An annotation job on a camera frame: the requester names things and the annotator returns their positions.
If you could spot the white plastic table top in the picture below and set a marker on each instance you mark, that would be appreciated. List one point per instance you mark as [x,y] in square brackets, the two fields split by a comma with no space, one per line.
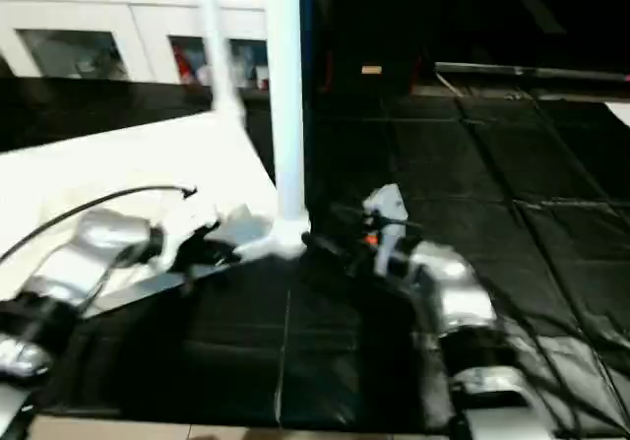
[118,164]

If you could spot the white plastic table leg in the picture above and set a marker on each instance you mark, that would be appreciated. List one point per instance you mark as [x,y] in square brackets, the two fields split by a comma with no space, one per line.
[219,36]
[285,86]

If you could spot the black work mat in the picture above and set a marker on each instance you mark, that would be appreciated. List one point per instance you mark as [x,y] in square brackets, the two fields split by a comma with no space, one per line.
[512,233]

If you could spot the small tan block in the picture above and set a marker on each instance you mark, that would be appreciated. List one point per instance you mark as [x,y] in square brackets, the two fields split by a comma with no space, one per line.
[371,69]

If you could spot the red bottle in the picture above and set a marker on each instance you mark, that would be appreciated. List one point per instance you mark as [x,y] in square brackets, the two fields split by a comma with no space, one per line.
[180,62]

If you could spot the white glass-door cabinet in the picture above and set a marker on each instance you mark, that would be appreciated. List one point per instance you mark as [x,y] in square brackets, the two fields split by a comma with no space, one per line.
[89,17]

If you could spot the white edge strip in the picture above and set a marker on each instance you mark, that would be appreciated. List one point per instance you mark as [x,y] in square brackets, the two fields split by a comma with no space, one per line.
[621,114]

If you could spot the black metal rail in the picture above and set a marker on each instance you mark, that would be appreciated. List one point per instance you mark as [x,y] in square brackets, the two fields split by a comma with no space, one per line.
[532,74]

